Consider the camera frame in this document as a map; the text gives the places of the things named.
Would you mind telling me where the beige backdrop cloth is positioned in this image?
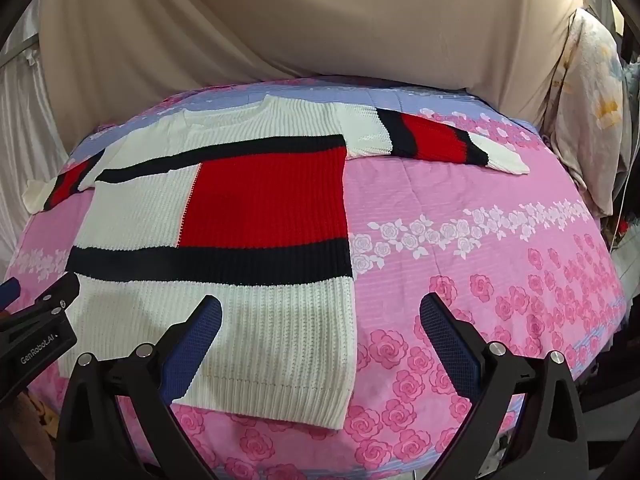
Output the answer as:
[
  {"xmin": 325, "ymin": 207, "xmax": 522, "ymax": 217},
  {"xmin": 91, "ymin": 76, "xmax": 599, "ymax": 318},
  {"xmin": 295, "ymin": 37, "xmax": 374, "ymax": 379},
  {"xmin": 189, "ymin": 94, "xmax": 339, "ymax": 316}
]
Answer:
[{"xmin": 37, "ymin": 0, "xmax": 588, "ymax": 153}]

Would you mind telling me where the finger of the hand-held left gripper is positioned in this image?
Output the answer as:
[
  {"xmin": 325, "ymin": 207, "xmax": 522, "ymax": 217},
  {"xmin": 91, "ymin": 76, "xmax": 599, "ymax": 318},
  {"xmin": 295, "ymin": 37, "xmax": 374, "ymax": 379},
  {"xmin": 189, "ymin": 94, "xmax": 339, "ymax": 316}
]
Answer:
[
  {"xmin": 0, "ymin": 279, "xmax": 22, "ymax": 311},
  {"xmin": 0, "ymin": 274, "xmax": 81, "ymax": 335}
]

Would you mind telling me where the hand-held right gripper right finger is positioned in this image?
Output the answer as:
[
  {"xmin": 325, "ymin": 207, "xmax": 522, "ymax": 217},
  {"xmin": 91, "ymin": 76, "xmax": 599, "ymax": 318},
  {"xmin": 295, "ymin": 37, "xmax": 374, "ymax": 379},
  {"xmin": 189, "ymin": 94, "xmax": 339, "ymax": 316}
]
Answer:
[{"xmin": 419, "ymin": 292, "xmax": 588, "ymax": 480}]

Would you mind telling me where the pink floral bed sheet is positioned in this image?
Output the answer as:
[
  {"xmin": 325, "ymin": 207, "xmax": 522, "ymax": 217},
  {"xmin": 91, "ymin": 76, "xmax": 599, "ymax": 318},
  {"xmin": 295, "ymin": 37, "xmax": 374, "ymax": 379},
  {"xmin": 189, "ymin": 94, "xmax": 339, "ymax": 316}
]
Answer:
[{"xmin": 0, "ymin": 77, "xmax": 628, "ymax": 480}]

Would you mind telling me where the white satin curtain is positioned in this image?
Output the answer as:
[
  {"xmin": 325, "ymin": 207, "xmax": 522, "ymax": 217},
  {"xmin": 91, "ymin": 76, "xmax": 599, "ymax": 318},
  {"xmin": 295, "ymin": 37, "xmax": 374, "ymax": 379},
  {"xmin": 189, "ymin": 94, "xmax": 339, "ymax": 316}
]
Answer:
[{"xmin": 0, "ymin": 30, "xmax": 71, "ymax": 273}]

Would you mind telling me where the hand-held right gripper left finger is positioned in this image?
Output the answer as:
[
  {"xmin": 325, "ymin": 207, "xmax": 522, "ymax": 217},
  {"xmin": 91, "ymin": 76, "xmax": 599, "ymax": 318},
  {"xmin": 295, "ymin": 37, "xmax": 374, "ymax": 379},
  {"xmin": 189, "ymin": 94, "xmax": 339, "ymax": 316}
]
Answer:
[{"xmin": 56, "ymin": 295, "xmax": 223, "ymax": 480}]

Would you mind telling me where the white red navy knit sweater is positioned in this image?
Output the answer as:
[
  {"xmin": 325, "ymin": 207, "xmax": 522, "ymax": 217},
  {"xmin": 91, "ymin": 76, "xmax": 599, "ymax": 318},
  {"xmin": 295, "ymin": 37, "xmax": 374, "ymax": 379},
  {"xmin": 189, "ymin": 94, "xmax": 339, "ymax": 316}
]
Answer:
[{"xmin": 24, "ymin": 94, "xmax": 531, "ymax": 431}]

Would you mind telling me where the pale floral hanging cloth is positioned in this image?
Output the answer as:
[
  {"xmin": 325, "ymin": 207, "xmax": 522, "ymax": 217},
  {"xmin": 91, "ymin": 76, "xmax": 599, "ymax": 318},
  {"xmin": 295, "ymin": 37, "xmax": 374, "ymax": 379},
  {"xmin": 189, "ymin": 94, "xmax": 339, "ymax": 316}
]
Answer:
[{"xmin": 542, "ymin": 7, "xmax": 635, "ymax": 218}]

